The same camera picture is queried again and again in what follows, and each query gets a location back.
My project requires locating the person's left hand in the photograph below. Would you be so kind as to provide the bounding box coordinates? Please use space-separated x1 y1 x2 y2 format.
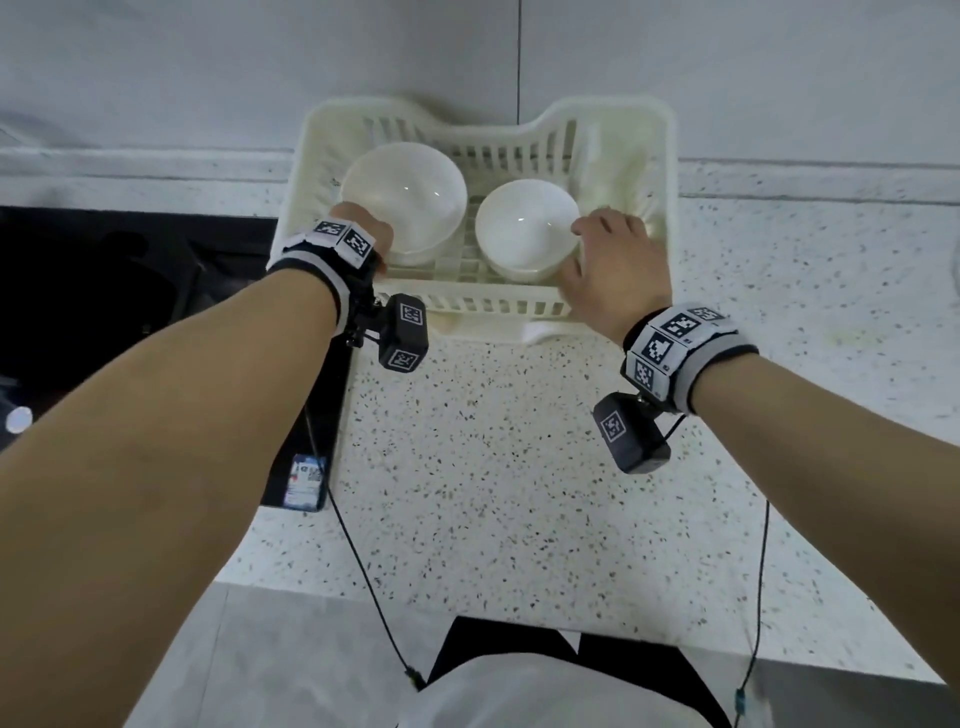
328 201 396 280

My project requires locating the person's right hand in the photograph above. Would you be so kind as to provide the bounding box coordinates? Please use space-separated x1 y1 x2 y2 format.
551 207 674 348

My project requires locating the small white bowl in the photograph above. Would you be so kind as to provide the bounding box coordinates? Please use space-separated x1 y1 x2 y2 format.
474 178 585 284

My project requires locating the large white bowl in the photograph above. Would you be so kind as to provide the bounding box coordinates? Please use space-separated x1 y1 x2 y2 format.
339 141 470 267

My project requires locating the person's left forearm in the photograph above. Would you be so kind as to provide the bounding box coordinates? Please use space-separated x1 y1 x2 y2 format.
0 266 339 728

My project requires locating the person's right forearm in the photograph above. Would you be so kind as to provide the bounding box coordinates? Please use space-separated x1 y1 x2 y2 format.
688 352 960 699

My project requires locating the right wristband with markers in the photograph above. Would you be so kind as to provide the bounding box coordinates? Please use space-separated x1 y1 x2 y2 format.
620 302 760 417

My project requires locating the wristband with markers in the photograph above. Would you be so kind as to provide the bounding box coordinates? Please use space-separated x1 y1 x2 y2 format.
620 302 760 417
266 217 380 339

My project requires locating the white plastic dish rack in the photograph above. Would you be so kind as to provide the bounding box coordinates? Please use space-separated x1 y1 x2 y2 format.
268 95 680 346

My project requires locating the left wristband with markers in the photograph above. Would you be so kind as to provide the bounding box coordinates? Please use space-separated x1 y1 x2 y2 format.
266 217 380 339

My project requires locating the blue white sticker label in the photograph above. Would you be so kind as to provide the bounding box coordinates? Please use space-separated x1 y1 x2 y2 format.
284 453 330 513

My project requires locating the person's white shirt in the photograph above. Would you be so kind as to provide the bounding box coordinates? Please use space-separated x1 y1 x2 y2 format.
396 652 723 728

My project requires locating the black cooktop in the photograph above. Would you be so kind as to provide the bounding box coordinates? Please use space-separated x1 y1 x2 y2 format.
0 206 354 516

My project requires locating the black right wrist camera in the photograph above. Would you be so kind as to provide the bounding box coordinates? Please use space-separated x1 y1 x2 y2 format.
591 391 673 476

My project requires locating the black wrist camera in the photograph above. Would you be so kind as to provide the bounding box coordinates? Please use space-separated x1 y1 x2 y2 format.
346 292 431 374
591 391 673 476

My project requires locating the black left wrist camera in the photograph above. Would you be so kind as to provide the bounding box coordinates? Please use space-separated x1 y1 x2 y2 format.
346 292 431 374

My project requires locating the black left camera cable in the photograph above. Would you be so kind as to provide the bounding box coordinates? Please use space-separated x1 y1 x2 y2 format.
302 405 429 692

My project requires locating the black camera cable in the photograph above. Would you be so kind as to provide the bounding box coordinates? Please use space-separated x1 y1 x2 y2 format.
302 405 429 692
731 498 774 728

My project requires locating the black right camera cable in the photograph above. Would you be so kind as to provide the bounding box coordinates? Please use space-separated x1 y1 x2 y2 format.
731 498 774 728

